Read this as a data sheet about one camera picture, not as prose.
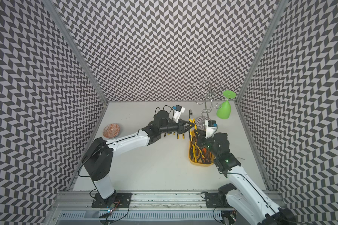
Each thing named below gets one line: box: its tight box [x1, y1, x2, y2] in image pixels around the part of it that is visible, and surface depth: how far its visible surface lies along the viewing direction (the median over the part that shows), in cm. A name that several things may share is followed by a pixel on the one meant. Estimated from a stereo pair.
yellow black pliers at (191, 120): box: [188, 109, 198, 142], surface depth 77 cm
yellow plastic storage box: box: [188, 129, 215, 165], surface depth 88 cm
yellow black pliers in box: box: [190, 140, 205, 164], surface depth 89 cm
